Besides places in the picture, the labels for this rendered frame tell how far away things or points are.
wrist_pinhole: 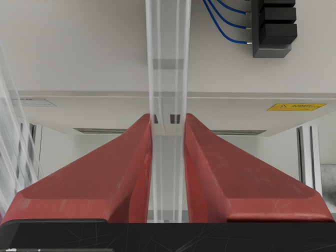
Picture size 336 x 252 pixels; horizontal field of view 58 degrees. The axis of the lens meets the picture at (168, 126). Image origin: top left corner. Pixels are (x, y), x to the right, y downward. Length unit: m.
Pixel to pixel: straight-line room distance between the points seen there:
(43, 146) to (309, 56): 0.93
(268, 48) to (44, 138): 0.90
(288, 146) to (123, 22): 0.81
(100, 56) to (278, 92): 0.29
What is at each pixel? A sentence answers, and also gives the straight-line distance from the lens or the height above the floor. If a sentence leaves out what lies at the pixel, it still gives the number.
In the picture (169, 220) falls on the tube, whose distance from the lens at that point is 0.16.
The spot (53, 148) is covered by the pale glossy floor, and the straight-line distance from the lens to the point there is 1.18.
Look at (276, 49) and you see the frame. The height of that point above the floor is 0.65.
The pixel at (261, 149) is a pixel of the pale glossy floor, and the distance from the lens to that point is 1.13.
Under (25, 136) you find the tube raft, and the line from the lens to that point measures 0.20.
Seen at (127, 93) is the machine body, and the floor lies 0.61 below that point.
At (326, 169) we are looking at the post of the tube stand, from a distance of 1.20.
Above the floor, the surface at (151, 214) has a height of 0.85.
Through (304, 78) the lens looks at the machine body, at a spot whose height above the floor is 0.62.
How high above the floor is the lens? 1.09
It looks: 81 degrees down
